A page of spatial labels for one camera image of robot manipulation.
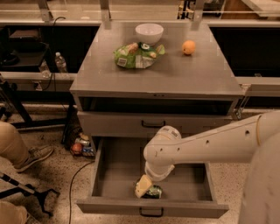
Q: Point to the black side table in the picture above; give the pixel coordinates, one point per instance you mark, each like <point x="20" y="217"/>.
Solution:
<point x="22" y="52"/>

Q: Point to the grey drawer cabinet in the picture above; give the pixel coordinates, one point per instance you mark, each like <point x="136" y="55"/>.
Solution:
<point x="176" y="84"/>

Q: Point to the green soda can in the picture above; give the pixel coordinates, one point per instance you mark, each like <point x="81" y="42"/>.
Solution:
<point x="154" y="192"/>

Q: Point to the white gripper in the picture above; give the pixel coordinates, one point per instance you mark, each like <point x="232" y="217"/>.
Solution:
<point x="157" y="176"/>

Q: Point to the grey sneaker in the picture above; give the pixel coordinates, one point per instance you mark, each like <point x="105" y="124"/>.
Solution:
<point x="35" y="155"/>

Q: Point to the orange fruit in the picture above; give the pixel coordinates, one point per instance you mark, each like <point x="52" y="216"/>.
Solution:
<point x="188" y="47"/>

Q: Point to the silver can on floor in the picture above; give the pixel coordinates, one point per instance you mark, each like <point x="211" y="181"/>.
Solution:
<point x="82" y="141"/>

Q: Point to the closed grey upper drawer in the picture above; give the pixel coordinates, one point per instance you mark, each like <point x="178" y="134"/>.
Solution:
<point x="108" y="124"/>

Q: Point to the blue packet on floor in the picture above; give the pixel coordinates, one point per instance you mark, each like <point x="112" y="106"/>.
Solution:
<point x="87" y="152"/>

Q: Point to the clear water bottle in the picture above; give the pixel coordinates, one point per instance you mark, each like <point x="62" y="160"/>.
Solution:
<point x="60" y="63"/>
<point x="44" y="69"/>

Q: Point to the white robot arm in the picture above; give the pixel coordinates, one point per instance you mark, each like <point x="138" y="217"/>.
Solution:
<point x="255" y="140"/>

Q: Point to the person's knee in khaki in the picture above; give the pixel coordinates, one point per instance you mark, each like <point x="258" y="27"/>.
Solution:
<point x="11" y="214"/>

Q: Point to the person's leg in khaki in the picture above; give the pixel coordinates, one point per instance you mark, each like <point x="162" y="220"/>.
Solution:
<point x="12" y="146"/>

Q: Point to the open grey lower drawer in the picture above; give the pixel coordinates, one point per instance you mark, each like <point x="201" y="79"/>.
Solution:
<point x="119" y="163"/>

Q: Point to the green chip bag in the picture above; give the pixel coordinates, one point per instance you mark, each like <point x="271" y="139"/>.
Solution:
<point x="137" y="55"/>

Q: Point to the red apple on floor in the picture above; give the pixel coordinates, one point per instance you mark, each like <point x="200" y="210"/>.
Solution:
<point x="76" y="148"/>

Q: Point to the white bowl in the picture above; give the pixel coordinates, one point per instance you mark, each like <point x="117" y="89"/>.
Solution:
<point x="149" y="33"/>

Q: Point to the black stand base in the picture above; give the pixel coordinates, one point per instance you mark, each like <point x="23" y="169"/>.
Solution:
<point x="26" y="190"/>

